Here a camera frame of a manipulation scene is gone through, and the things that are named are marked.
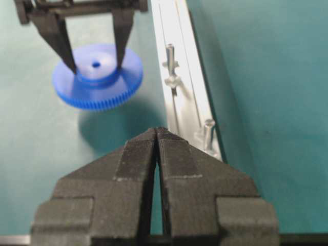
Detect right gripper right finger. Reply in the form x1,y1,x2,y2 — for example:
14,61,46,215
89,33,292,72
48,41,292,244
156,128,279,245

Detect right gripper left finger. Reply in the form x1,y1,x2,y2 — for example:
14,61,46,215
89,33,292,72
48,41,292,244
30,129,156,245

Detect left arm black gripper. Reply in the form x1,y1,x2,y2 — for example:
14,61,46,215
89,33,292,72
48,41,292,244
14,1,148,74

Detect large blue plastic gear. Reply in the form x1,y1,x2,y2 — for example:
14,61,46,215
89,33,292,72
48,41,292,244
52,44,143,111

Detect right steel shaft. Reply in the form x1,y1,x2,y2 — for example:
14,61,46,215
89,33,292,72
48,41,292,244
203,119,215,151

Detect steel shaft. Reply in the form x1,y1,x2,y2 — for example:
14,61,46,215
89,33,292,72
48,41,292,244
166,44,176,96
203,119,215,151

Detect left steel shaft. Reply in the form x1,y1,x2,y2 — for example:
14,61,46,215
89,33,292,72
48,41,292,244
166,44,176,96

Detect right clear shaft bracket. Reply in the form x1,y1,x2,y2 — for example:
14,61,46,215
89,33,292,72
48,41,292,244
194,129,222,160

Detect clear shaft bracket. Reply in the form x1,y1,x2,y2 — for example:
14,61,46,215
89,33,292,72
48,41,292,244
162,61,181,89
194,129,222,160

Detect aluminium extrusion rail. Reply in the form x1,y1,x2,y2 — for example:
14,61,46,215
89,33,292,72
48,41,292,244
151,1,215,147

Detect left clear shaft bracket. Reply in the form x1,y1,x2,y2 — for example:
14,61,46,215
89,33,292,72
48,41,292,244
162,61,181,89

